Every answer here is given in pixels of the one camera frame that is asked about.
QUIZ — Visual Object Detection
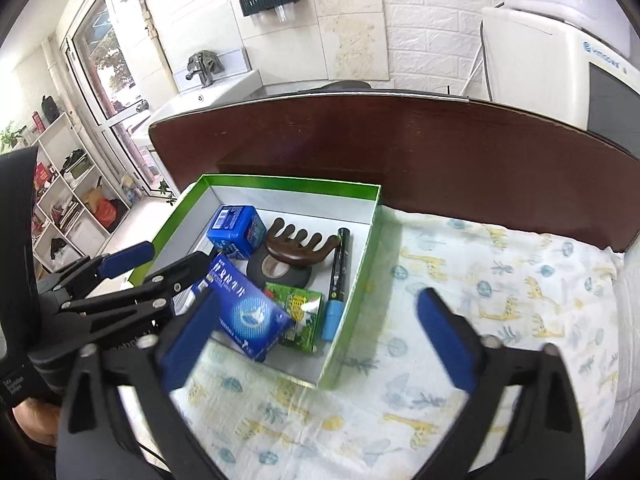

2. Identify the person's left hand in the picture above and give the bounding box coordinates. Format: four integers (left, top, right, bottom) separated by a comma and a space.
13, 399, 61, 446

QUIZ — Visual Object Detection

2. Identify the blue flat medicine box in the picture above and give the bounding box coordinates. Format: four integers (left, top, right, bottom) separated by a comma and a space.
175, 252, 294, 362

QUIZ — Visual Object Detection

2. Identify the white appliance machine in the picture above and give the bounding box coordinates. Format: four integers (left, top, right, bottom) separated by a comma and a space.
480, 0, 639, 156

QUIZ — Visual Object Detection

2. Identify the green small box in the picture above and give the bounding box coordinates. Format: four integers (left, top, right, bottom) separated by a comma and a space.
264, 282, 323, 353

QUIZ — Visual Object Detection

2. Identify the white shelf unit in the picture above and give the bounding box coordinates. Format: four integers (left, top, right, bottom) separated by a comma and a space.
32, 113, 129, 273

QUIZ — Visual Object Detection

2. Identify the green white cardboard box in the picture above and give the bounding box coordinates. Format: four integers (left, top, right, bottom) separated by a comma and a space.
129, 174, 381, 389

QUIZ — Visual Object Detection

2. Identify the white sink basin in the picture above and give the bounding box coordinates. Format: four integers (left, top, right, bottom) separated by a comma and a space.
150, 70, 262, 122

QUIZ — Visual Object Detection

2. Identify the glass door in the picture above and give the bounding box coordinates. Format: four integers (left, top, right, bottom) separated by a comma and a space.
58, 0, 177, 197

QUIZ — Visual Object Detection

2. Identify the black blue marker pen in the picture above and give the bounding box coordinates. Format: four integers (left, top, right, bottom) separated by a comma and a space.
321, 228, 350, 341

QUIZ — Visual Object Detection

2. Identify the blue cube box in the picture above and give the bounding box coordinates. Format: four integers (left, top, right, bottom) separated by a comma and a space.
206, 205, 267, 260

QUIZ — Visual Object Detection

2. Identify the black tape roll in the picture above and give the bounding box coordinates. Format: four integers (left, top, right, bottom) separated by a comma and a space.
246, 246, 311, 289

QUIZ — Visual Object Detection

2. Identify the metal faucet with rag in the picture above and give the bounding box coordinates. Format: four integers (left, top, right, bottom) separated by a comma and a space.
186, 50, 224, 88

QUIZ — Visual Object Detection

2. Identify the brown wooden comb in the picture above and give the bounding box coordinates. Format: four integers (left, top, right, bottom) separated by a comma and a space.
264, 218, 341, 266

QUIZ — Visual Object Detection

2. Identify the giraffe print white cloth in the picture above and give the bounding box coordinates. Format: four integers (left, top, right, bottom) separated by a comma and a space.
172, 208, 625, 479

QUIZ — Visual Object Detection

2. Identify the dark red wooden headboard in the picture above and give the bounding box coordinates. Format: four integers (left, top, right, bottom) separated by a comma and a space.
150, 90, 639, 252

